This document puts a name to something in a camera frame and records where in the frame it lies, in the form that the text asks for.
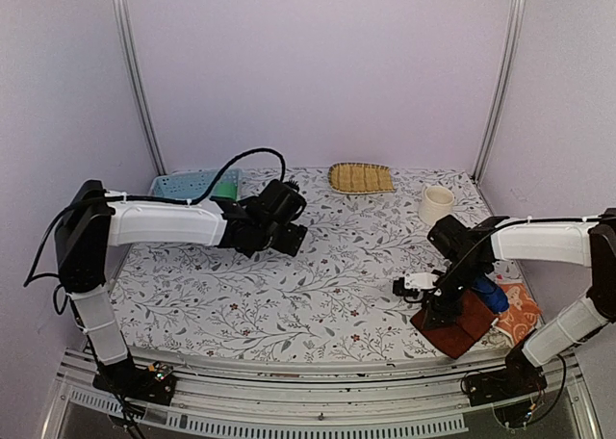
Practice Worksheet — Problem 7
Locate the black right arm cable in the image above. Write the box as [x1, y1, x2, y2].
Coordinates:
[432, 215, 607, 428]

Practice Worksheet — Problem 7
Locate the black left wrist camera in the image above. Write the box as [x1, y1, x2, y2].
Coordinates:
[258, 179, 307, 225]

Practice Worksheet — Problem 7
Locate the blue rolled towel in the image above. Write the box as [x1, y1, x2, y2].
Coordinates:
[472, 275, 509, 314]

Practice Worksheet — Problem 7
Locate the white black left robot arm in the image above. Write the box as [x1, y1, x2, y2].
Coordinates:
[54, 179, 307, 395]

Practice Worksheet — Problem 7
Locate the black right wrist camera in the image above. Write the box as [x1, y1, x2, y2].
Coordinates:
[427, 215, 475, 263]

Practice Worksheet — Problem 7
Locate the green microfiber towel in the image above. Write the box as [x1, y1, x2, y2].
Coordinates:
[211, 180, 239, 200]

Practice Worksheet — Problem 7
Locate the orange patterned towel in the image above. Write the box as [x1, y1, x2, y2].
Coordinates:
[495, 282, 542, 348]

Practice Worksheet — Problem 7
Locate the aluminium front rail base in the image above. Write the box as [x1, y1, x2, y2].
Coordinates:
[40, 347, 603, 439]

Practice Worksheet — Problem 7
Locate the brown towel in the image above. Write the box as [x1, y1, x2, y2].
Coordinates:
[411, 290, 498, 359]

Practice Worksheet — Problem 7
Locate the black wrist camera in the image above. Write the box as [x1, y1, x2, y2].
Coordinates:
[258, 179, 307, 225]
[427, 215, 475, 263]

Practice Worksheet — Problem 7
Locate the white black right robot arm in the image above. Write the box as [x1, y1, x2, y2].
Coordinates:
[393, 208, 615, 397]

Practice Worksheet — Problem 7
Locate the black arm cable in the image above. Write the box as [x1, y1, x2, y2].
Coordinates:
[432, 215, 607, 428]
[22, 147, 302, 318]

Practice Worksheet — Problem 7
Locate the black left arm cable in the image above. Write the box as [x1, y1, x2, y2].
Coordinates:
[22, 147, 302, 318]

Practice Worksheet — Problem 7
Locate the cream cylindrical cup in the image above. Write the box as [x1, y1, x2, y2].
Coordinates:
[419, 185, 455, 226]

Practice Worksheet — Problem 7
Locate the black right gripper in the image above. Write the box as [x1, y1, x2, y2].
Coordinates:
[422, 257, 487, 330]

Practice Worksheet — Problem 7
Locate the right aluminium frame post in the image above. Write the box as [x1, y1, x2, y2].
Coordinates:
[473, 0, 526, 186]

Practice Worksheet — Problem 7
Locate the aluminium frame post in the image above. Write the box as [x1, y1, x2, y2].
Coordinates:
[112, 0, 167, 176]
[473, 0, 526, 186]

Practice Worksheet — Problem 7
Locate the woven bamboo tray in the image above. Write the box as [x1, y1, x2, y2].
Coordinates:
[328, 163, 395, 194]

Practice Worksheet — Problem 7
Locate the light blue plastic basket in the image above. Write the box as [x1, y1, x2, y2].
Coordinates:
[150, 169, 242, 199]

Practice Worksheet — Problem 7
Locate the left aluminium frame post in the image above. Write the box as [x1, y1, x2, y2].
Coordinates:
[112, 0, 167, 176]

